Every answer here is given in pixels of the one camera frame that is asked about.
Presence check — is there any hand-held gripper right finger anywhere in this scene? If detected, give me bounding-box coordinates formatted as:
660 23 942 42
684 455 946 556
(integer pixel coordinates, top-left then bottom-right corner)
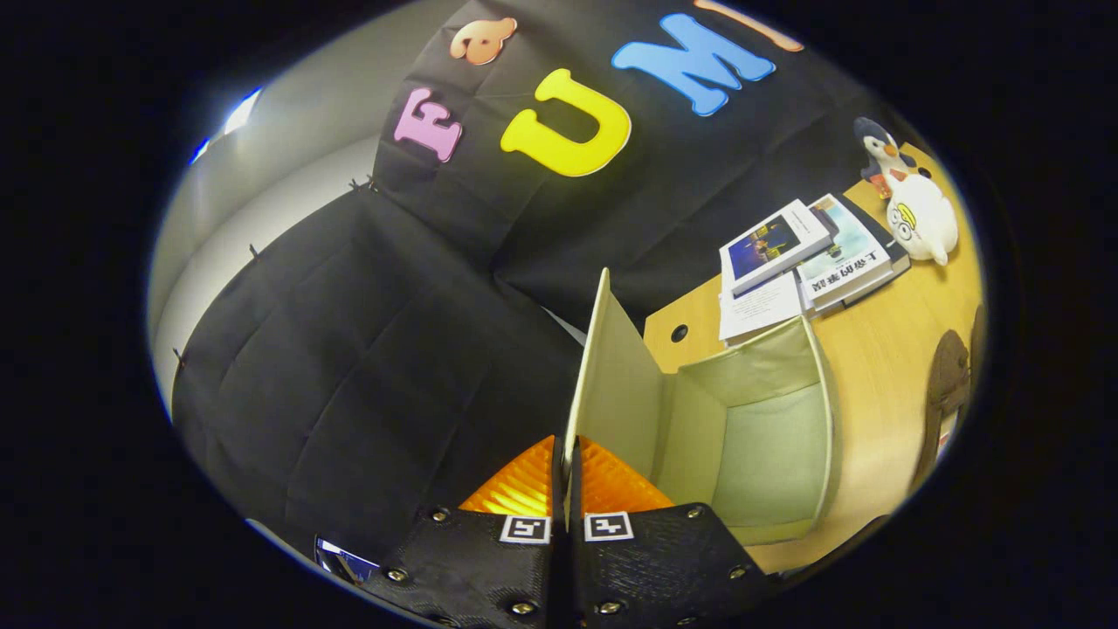
568 435 778 629

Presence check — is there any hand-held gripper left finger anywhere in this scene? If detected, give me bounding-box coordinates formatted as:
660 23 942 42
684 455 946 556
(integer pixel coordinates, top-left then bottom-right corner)
362 435 560 629

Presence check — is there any green fabric storage box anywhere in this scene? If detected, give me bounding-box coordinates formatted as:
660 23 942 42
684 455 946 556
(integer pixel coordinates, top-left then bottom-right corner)
563 268 844 547

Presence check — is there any black backdrop cloth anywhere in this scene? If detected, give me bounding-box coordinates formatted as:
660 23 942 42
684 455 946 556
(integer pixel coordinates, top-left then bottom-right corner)
170 0 918 560

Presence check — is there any white cover book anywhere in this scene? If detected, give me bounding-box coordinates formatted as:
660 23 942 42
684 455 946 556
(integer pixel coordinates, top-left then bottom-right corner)
718 271 804 343

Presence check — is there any book with blue night cover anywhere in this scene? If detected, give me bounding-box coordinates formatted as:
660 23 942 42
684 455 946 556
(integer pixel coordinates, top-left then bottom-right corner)
720 199 835 296

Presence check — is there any book with pale blue cover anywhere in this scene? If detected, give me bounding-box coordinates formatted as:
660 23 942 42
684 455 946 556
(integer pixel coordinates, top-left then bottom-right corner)
797 194 896 307

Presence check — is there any dark cover book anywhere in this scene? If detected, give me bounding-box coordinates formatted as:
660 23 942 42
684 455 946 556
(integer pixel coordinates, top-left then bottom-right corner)
821 194 912 311

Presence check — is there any white seal plush toy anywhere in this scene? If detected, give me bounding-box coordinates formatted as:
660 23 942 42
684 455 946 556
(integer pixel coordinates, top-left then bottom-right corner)
887 173 959 266

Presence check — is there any grey penguin plush toy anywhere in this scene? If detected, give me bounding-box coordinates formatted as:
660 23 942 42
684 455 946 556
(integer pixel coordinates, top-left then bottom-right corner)
854 116 918 200

